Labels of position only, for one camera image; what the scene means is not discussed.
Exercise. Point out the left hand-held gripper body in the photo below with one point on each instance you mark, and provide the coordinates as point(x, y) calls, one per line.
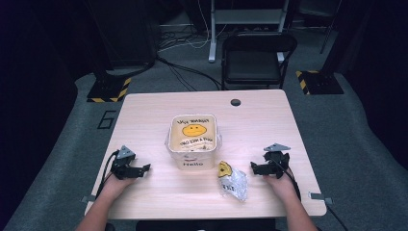
point(123, 163)

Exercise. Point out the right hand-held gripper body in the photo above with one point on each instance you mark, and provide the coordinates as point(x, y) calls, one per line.
point(275, 160)

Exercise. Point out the silver yellow wrapper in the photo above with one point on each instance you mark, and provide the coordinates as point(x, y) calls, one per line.
point(234, 184)

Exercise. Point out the white smiley face bin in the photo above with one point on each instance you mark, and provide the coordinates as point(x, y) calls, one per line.
point(192, 159)

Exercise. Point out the person's left hand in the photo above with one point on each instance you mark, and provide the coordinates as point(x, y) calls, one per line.
point(115, 186)

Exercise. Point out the person's right hand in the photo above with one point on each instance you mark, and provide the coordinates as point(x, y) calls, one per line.
point(282, 187)

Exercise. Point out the black table grommet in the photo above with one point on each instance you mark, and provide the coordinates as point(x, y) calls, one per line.
point(235, 102)

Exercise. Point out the black yellow striped stand base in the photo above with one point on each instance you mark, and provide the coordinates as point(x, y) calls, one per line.
point(320, 82)
point(107, 89)

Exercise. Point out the black folding chair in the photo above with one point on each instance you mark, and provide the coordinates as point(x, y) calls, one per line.
point(253, 64)

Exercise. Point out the dark curtain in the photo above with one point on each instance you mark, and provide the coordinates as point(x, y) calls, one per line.
point(378, 64)
point(32, 96)

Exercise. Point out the black equipment case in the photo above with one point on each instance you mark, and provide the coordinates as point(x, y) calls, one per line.
point(128, 32)

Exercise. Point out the grey table edge bracket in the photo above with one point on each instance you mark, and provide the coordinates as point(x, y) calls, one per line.
point(88, 199)
point(319, 196)

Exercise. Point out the white desk frame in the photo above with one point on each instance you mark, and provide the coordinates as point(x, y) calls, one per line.
point(247, 16)

